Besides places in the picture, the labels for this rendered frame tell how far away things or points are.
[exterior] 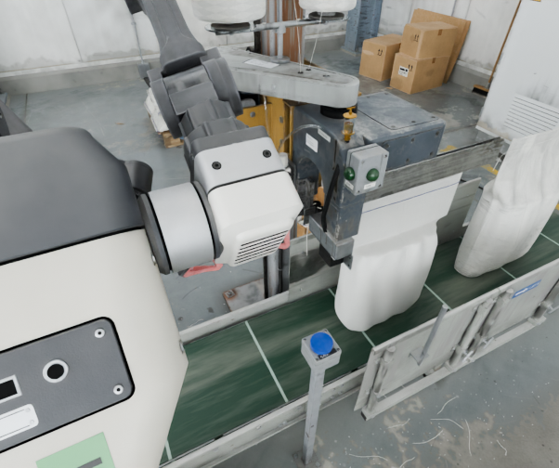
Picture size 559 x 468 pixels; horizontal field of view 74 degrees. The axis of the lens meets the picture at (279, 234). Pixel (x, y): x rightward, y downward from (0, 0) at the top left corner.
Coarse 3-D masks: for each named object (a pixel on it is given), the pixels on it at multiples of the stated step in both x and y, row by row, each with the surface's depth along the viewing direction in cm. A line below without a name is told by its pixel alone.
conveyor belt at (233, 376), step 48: (336, 288) 174; (432, 288) 174; (480, 288) 174; (240, 336) 154; (288, 336) 154; (336, 336) 154; (384, 336) 154; (192, 384) 138; (240, 384) 138; (288, 384) 138; (192, 432) 125
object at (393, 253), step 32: (416, 192) 127; (448, 192) 136; (384, 224) 129; (416, 224) 138; (384, 256) 129; (416, 256) 136; (352, 288) 137; (384, 288) 139; (416, 288) 151; (352, 320) 148; (384, 320) 159
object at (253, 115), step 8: (248, 104) 104; (264, 104) 106; (248, 112) 105; (256, 112) 106; (264, 112) 107; (272, 112) 108; (240, 120) 105; (248, 120) 106; (256, 120) 107; (264, 120) 108; (272, 120) 109; (272, 128) 111; (272, 136) 112
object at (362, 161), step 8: (376, 144) 80; (360, 152) 77; (368, 152) 77; (376, 152) 77; (384, 152) 77; (352, 160) 77; (360, 160) 75; (368, 160) 76; (376, 160) 77; (384, 160) 78; (360, 168) 76; (368, 168) 77; (376, 168) 79; (384, 168) 80; (360, 176) 78; (344, 184) 83; (352, 184) 80; (360, 184) 79; (376, 184) 82; (352, 192) 81; (360, 192) 81
